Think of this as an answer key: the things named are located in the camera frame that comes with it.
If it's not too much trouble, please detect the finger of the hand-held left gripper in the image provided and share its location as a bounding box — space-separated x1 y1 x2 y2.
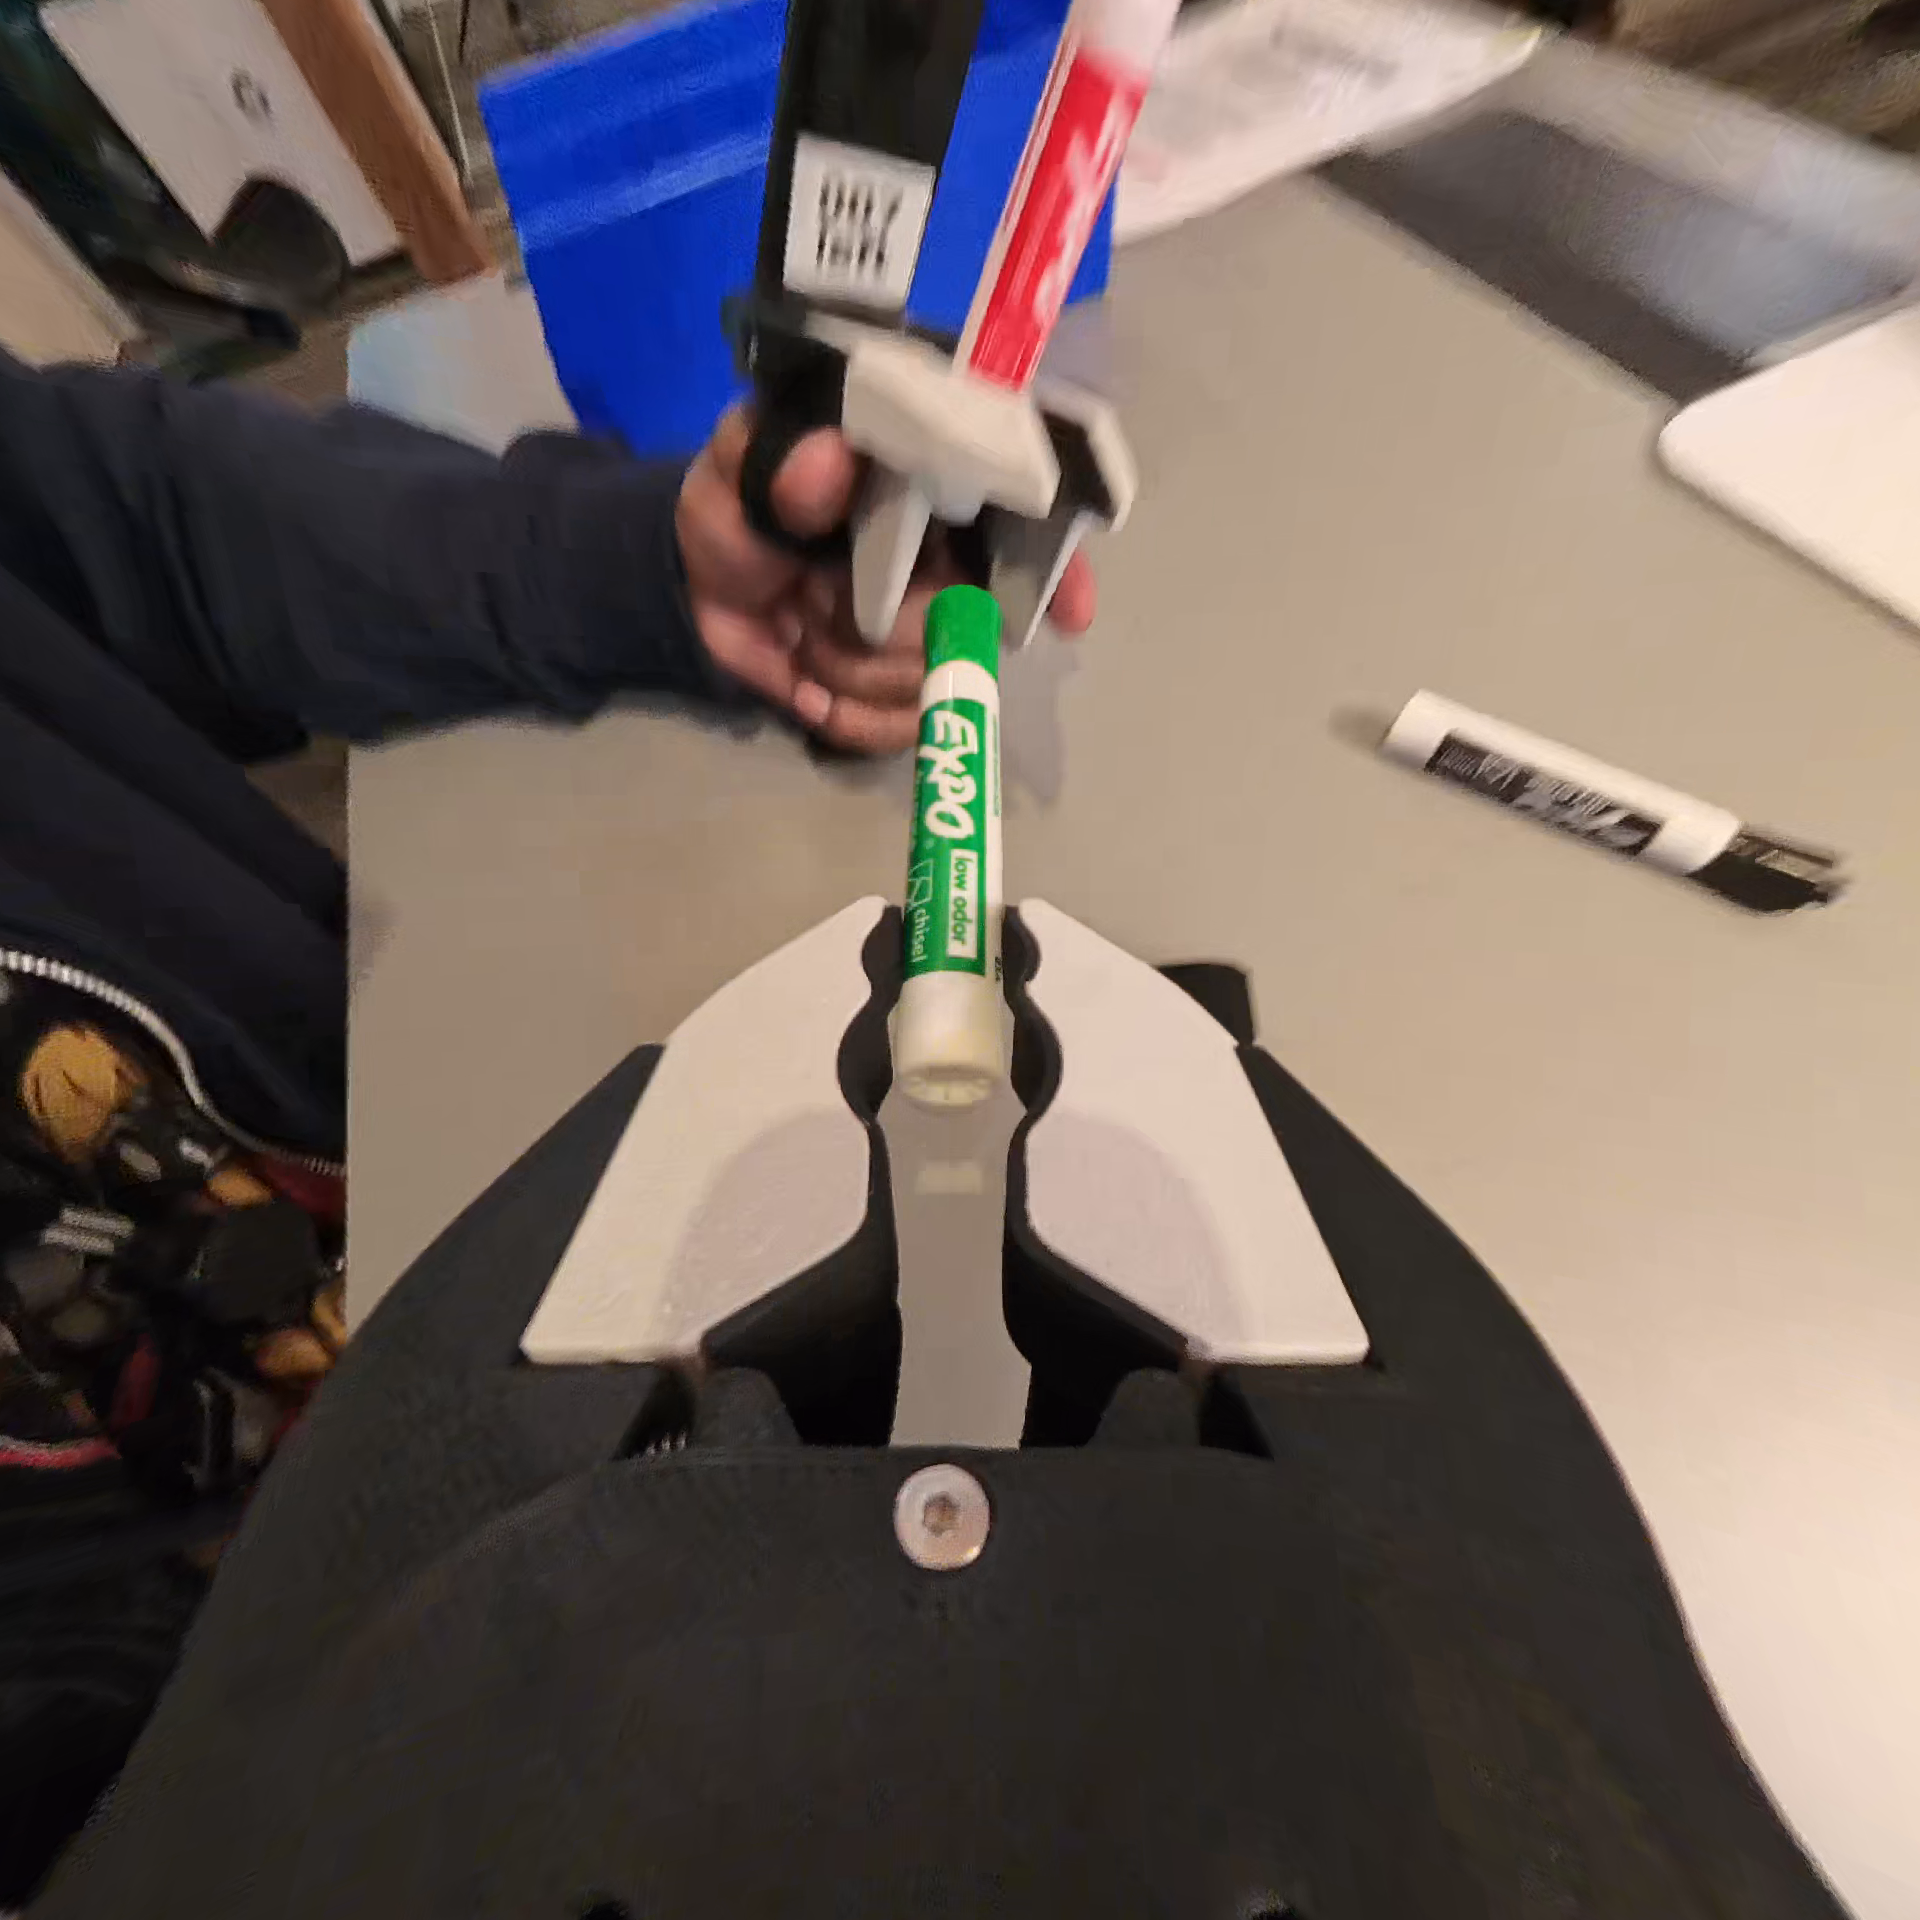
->
842 344 1057 644
1006 392 1142 653

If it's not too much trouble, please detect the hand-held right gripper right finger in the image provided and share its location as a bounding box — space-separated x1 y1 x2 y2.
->
1006 901 1372 1372

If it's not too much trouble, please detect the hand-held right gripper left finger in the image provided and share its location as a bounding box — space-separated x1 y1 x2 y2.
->
521 901 903 1372

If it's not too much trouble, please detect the black velcro strap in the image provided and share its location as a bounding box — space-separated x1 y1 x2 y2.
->
1166 961 1264 1052

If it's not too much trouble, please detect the red marker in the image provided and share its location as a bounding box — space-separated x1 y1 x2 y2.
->
956 0 1182 392

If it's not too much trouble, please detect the green marker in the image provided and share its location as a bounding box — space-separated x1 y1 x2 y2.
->
885 584 1018 1112

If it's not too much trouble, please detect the black marker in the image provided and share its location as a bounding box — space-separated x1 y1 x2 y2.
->
1383 692 1853 919

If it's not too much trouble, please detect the person's left forearm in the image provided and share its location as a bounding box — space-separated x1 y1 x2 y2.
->
0 354 736 758

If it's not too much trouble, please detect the person's left hand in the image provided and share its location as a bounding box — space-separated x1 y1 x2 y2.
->
676 416 1100 758

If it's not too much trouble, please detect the large blue plastic bin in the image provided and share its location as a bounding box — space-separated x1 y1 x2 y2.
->
480 0 1119 460

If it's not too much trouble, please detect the printed paper sheet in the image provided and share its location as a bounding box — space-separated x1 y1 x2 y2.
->
1116 0 1549 242

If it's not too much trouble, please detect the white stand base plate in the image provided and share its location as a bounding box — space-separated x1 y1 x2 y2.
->
1657 296 1920 631

